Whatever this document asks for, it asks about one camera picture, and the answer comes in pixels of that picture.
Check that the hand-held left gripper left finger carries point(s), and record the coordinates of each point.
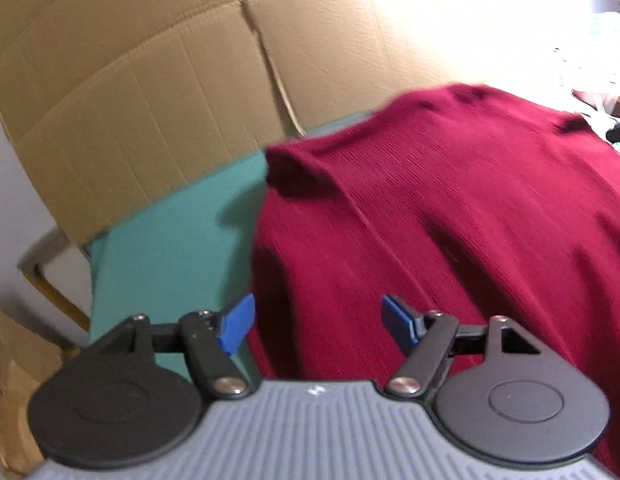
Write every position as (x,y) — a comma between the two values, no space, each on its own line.
(237,322)

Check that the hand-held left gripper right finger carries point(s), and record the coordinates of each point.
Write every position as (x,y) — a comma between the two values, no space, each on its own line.
(397,321)

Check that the red knit sweater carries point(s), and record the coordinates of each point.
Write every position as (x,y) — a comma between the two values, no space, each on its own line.
(439,210)

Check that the green table cloth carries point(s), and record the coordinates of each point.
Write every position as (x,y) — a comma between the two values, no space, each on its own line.
(165,240)

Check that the wooden stool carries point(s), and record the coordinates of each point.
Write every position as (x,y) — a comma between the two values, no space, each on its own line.
(45,280)

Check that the stack of small cardboard boxes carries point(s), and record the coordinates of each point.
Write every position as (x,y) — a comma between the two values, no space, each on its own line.
(15,360)

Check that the large flattened cardboard sheet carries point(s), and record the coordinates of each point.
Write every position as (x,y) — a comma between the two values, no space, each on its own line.
(140,85)

